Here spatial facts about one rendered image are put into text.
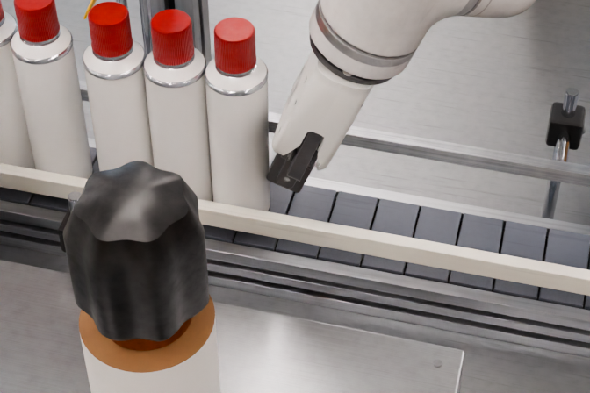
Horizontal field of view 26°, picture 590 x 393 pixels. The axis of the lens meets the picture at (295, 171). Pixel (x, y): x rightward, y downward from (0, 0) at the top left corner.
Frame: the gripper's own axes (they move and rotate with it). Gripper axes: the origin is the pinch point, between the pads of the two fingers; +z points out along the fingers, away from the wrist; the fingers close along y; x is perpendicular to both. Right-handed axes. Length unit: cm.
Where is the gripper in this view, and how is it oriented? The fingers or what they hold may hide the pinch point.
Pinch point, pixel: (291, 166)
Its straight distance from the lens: 110.2
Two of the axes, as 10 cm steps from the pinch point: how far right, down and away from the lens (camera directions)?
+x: 9.1, 4.0, 0.8
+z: -3.3, 6.1, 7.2
